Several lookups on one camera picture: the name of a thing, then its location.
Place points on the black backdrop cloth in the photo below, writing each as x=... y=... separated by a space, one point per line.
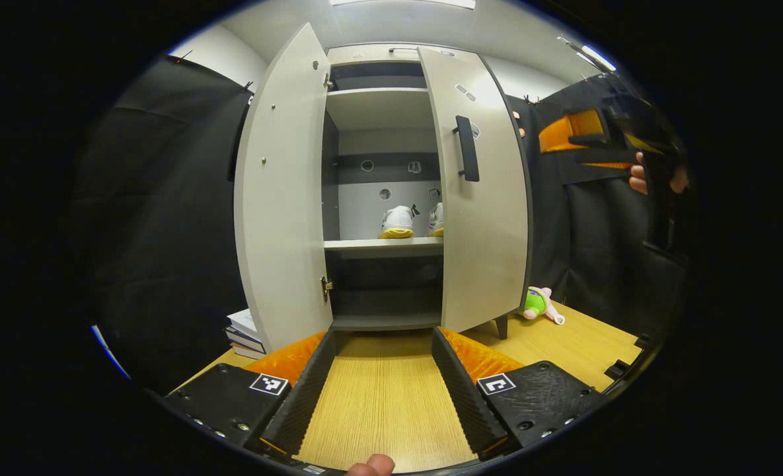
x=160 y=231
x=602 y=244

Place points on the green and pink plush toy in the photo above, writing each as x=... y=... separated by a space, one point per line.
x=535 y=304

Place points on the white shoe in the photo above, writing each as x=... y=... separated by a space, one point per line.
x=437 y=221
x=398 y=221

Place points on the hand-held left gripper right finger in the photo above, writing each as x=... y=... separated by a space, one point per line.
x=464 y=396

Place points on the stack of books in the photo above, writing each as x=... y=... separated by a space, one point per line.
x=246 y=330

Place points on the small ceiling light panel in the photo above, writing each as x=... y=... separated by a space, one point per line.
x=596 y=57

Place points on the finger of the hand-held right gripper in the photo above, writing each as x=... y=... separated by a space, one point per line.
x=566 y=129
x=609 y=165

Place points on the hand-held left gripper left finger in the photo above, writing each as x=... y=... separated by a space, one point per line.
x=305 y=396

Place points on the white shoe cabinet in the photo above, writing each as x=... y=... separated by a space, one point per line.
x=358 y=211

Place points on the large ceiling light panel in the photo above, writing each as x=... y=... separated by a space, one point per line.
x=404 y=3

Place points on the white cabinet door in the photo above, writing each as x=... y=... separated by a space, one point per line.
x=490 y=238
x=279 y=218

